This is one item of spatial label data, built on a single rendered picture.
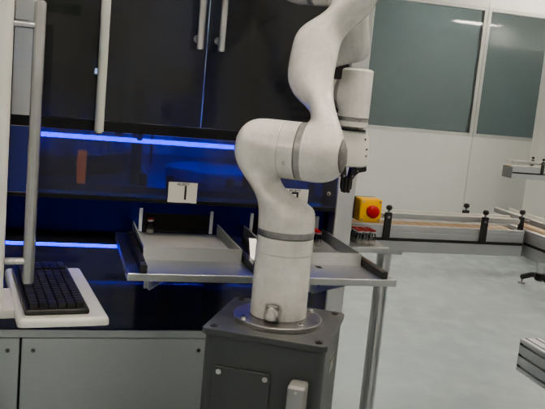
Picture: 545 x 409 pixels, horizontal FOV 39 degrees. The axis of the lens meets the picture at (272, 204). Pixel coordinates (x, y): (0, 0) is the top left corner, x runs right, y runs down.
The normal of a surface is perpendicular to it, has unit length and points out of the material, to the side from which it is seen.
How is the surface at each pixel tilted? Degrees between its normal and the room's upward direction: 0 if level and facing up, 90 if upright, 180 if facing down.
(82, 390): 90
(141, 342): 90
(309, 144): 72
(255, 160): 95
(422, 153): 90
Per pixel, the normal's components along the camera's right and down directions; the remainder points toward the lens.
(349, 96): -0.48, 0.09
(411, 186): 0.25, 0.17
